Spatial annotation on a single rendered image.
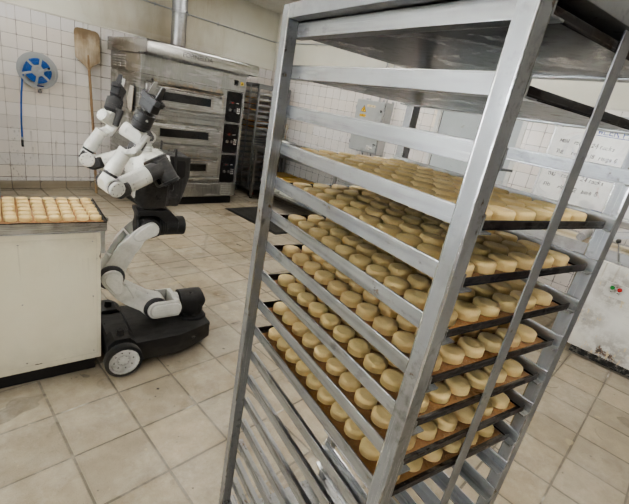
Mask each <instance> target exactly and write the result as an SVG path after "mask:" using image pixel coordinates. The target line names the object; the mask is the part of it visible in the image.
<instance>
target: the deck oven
mask: <svg viewBox="0 0 629 504"><path fill-rule="evenodd" d="M108 50H111V83H112V81H116V79H117V77H118V75H119V74H122V75H123V78H124V79H126V80H125V86H124V88H125V90H126V94H125V95H124V98H123V102H124V103H123V107H122V111H123V114H122V118H121V121H120V122H121V123H120V126H119V127H118V129H117V130H116V132H115V133H114V134H113V136H110V151H114V150H117V148H118V147H119V146H121V147H127V146H128V144H129V142H130V140H128V139H127V138H125V137H124V136H122V135H121V134H119V129H120V127H121V125H122V124H123V123H124V122H128V123H130V124H131V125H132V123H131V118H132V116H133V114H134V112H135V110H136V108H137V107H140V105H139V104H138V103H139V101H140V99H141V97H142V96H141V92H142V89H144V90H147V91H148V89H149V87H150V86H151V84H152V82H153V81H157V82H158V84H157V87H156V89H155V92H154V94H153V95H155V96H157V94H158V93H159V91H160V89H161V88H162V87H163V88H165V89H166V91H165V93H164V96H163V99H162V102H163V103H164V104H165V107H164V108H163V110H162V109H161V110H160V112H159V114H158V115H155V117H156V119H155V121H154V123H153V125H152V127H151V129H150V131H152V132H153V133H154V134H155V135H156V140H155V142H154V143H151V144H152V146H153V149H160V140H161V141H163V146H162V150H168V149H170V151H174V149H178V151H179V152H181V153H182V154H184V155H186V156H188V157H190V158H191V163H190V176H189V179H188V182H187V184H186V187H185V190H184V193H183V196H182V198H181V201H180V202H179V204H202V203H227V202H230V196H234V191H235V181H236V173H237V165H238V157H239V155H238V154H239V145H240V136H241V127H242V125H241V124H242V118H243V109H244V101H245V91H246V82H247V77H248V78H249V76H252V77H259V67H258V66H254V65H250V64H247V63H243V62H239V61H235V60H231V59H227V58H223V57H219V56H215V55H211V54H208V53H204V52H200V51H196V50H192V49H188V48H184V47H180V46H176V45H173V44H169V43H165V42H161V41H157V40H153V39H149V38H140V37H118V36H108ZM134 79H135V83H134V87H135V89H134V96H133V109H132V111H130V110H129V109H128V106H127V95H128V92H129V86H130V85H132V86H133V81H134Z"/></svg>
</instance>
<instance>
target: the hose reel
mask: <svg viewBox="0 0 629 504"><path fill-rule="evenodd" d="M16 70H17V73H18V75H19V77H20V78H21V91H20V124H21V146H22V147H24V138H23V126H22V91H23V81H24V82H25V83H26V84H28V85H29V86H31V87H34V88H37V89H38V93H42V90H41V89H48V88H50V87H52V86H53V85H55V83H56V82H57V79H58V70H57V67H56V65H55V64H54V62H53V61H52V60H51V59H50V58H49V57H47V56H46V55H44V54H41V53H37V52H26V53H24V54H22V55H21V56H20V57H19V58H18V59H17V62H16ZM55 77H56V78H55ZM54 80H55V81H54Z"/></svg>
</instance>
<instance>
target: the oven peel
mask: <svg viewBox="0 0 629 504"><path fill-rule="evenodd" d="M74 46H75V56H76V58H77V59H78V60H79V61H80V62H81V63H82V64H84V65H85V66H86V68H87V69H88V80H89V94H90V109H91V125H92V132H93V131H94V113H93V98H92V84H91V68H92V67H93V66H95V65H97V64H98V63H100V61H101V53H100V37H99V34H98V33H97V32H95V31H91V30H87V29H84V28H80V27H75V28H74Z"/></svg>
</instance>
